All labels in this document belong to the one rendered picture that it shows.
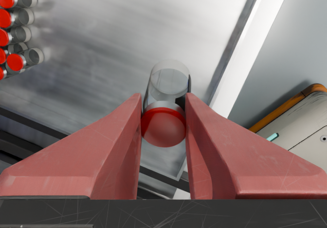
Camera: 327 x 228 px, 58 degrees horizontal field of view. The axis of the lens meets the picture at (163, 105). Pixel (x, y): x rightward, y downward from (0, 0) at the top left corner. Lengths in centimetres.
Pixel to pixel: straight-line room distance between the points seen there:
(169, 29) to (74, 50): 13
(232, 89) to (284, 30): 91
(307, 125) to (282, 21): 42
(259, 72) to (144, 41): 95
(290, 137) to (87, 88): 81
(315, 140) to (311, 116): 8
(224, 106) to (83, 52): 19
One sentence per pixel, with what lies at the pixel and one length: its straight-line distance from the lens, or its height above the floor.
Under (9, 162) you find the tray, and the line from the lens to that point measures 48.
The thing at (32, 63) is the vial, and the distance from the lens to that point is 40.
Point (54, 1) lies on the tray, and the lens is 41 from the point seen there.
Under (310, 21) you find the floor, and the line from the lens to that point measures 129.
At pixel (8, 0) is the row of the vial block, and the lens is 38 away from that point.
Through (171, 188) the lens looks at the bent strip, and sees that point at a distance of 44.
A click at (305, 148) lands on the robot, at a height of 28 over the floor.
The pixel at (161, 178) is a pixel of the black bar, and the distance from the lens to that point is 41.
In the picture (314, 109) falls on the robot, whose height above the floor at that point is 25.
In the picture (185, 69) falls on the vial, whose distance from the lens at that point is 15.
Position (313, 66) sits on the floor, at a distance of 132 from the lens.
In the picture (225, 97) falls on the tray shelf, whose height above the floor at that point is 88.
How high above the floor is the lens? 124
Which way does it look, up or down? 68 degrees down
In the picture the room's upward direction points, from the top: 152 degrees counter-clockwise
